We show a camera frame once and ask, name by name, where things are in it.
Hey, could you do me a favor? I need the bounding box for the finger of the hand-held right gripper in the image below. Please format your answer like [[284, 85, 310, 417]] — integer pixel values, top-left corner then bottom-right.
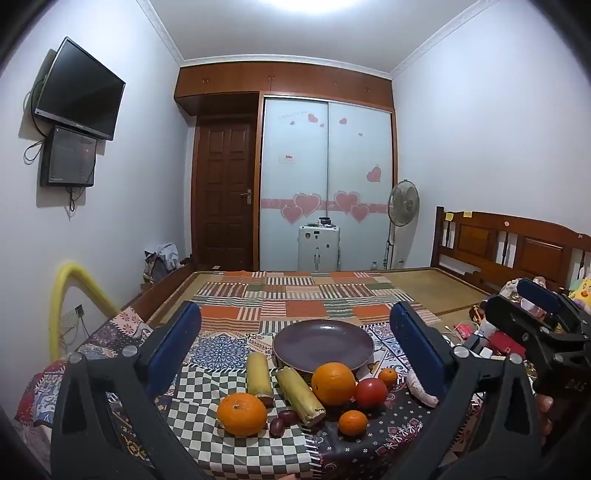
[[486, 295, 563, 357], [516, 278, 591, 334]]

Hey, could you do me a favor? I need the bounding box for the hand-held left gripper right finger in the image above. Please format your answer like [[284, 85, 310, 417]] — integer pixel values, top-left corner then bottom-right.
[[389, 301, 543, 480]]

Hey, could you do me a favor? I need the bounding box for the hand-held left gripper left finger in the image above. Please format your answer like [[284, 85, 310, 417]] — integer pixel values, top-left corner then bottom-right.
[[50, 301, 218, 480]]

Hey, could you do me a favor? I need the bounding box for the red tomato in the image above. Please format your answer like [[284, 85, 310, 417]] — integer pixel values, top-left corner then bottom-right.
[[355, 377, 389, 409]]

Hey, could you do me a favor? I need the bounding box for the sugarcane piece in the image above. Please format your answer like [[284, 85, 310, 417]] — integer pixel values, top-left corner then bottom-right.
[[246, 352, 276, 408], [276, 367, 327, 426]]

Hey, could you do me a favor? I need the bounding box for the dark purple plate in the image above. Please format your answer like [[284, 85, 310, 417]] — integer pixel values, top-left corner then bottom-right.
[[272, 319, 375, 376]]

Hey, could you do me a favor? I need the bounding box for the large orange with sticker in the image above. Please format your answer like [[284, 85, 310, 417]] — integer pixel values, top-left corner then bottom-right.
[[217, 392, 269, 437]]

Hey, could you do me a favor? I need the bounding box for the person's right hand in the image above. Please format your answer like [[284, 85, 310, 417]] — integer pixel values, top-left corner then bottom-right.
[[536, 392, 557, 446]]

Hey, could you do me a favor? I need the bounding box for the white pink plush toy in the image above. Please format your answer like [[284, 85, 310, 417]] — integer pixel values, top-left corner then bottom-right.
[[501, 277, 548, 305]]

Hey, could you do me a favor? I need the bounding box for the yellow plush toy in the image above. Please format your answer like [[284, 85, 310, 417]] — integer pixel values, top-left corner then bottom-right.
[[567, 265, 591, 304]]

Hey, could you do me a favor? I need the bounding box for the wooden bed headboard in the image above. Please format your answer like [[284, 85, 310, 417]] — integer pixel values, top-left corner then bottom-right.
[[431, 206, 591, 298]]

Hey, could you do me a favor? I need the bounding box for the floral patchwork blanket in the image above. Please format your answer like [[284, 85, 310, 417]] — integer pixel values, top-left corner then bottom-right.
[[14, 307, 490, 480]]

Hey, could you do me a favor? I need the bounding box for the straw bed mat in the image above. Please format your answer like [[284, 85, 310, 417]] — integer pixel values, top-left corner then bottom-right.
[[150, 267, 491, 325]]

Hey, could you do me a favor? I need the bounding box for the pile of clothes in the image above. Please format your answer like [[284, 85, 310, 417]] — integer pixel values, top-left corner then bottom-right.
[[143, 242, 180, 282]]

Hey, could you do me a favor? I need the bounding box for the yellow foam tube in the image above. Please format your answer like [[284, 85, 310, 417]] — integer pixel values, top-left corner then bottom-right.
[[50, 261, 122, 365]]

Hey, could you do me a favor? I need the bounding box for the striped patchwork blanket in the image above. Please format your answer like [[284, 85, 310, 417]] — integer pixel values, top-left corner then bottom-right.
[[191, 270, 443, 334]]

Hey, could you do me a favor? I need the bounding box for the standing electric fan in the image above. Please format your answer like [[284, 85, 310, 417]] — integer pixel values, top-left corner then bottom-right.
[[381, 179, 421, 271]]

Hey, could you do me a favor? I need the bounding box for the brown wooden door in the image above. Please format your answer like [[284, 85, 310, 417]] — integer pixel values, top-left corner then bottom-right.
[[193, 116, 257, 271]]

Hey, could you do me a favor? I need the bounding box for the wooden wardrobe with glass doors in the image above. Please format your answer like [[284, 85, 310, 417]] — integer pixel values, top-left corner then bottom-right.
[[174, 60, 399, 273]]

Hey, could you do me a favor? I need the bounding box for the wooden bed frame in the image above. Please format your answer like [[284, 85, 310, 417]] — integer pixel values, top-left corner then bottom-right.
[[119, 265, 200, 324]]

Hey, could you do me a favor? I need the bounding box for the small black wall monitor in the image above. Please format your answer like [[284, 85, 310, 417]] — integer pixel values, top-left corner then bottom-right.
[[40, 126, 99, 188]]

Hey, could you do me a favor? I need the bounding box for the wall-mounted black television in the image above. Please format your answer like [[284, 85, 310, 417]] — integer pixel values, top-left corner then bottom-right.
[[33, 37, 126, 141]]

